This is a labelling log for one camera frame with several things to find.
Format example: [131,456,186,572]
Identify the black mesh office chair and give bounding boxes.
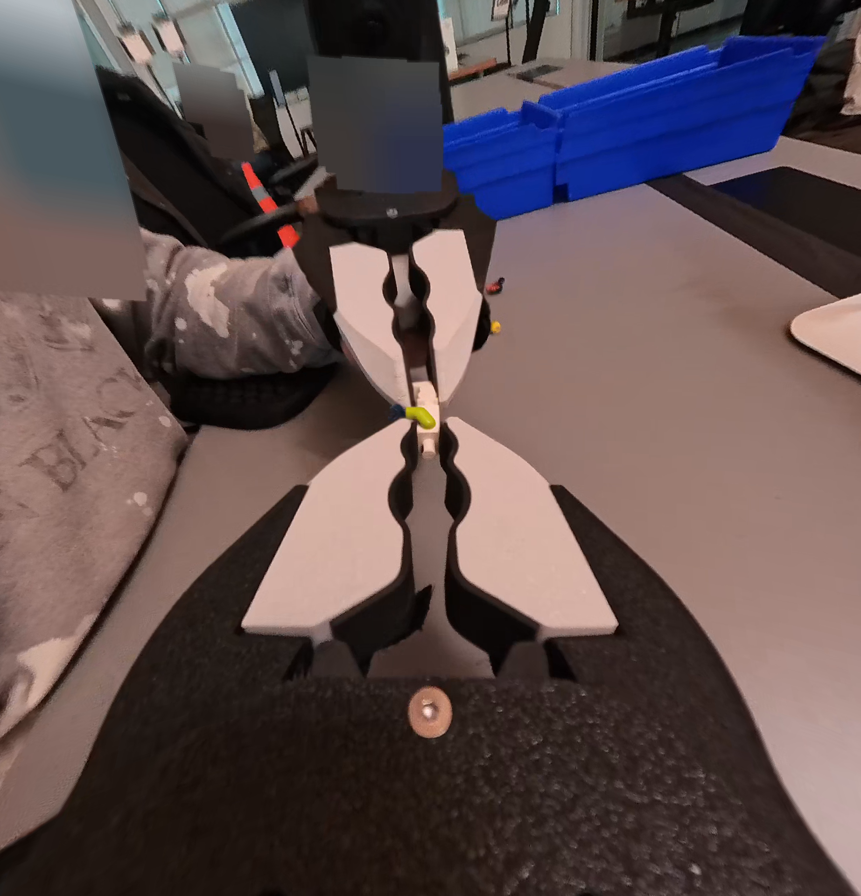
[165,357,343,431]

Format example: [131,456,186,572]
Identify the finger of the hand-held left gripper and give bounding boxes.
[420,231,490,407]
[330,245,424,414]

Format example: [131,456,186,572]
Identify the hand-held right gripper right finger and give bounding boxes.
[442,418,620,648]

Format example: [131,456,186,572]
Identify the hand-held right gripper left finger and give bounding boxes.
[242,418,420,645]

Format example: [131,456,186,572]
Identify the person's left forearm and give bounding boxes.
[137,231,333,379]

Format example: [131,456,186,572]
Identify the white booklet stand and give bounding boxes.
[791,287,861,386]

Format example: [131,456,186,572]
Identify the orange traffic cone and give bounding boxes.
[239,159,305,253]

